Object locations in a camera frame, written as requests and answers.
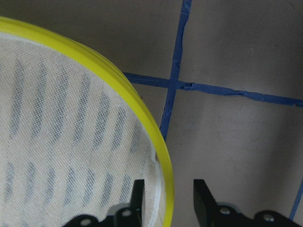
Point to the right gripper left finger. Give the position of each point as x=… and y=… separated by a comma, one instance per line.
x=130, y=215

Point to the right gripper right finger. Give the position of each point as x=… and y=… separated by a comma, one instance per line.
x=205, y=206

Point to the yellow steamer layer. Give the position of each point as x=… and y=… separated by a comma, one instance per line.
x=74, y=135

